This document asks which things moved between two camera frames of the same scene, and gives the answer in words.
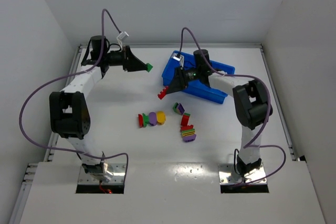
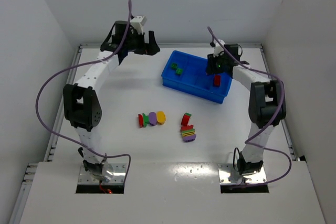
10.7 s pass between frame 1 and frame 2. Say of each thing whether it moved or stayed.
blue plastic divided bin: stayed
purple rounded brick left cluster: stayed
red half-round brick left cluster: stayed
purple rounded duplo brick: stayed
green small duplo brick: moved
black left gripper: moved
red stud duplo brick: stayed
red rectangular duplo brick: moved
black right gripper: moved
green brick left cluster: stayed
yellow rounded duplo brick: stayed
